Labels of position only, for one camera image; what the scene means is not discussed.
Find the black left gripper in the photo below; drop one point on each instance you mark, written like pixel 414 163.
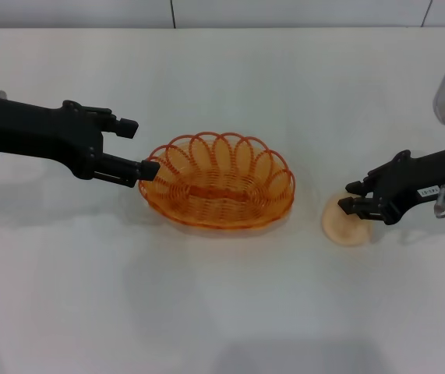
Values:
pixel 39 132

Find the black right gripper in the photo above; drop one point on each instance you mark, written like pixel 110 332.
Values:
pixel 413 183

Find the pale round bread bun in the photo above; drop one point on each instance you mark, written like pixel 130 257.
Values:
pixel 343 231

